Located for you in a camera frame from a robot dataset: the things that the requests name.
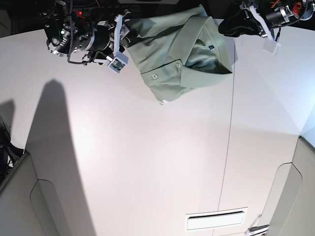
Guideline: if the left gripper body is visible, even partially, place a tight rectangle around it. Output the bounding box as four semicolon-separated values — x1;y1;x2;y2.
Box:
240;2;281;47

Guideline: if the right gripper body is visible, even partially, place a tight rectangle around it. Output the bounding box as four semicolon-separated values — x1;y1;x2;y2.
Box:
94;14;130;65

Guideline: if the green T-shirt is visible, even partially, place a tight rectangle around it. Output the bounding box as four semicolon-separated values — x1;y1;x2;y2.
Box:
126;5;233;104

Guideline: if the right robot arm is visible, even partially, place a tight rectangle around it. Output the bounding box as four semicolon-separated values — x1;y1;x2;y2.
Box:
36;0;130;73

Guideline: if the white power strip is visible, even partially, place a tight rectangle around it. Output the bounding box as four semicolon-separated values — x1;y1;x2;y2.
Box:
73;7;115;17

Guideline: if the beige right chair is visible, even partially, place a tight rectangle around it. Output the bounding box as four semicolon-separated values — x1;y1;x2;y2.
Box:
259;137;315;236

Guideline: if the beige chair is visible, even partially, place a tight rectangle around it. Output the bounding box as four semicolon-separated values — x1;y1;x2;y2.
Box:
0;154;61;236
259;137;315;236

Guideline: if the beige left chair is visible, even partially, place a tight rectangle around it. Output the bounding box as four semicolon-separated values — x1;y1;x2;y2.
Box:
0;154;61;236

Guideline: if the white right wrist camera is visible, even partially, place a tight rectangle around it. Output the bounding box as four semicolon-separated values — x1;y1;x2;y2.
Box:
107;52;128;74

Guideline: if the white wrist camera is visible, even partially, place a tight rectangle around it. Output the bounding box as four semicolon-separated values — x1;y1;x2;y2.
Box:
107;52;128;74
262;39;281;55

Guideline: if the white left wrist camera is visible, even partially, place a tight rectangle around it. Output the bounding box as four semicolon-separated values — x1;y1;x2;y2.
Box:
262;39;281;55

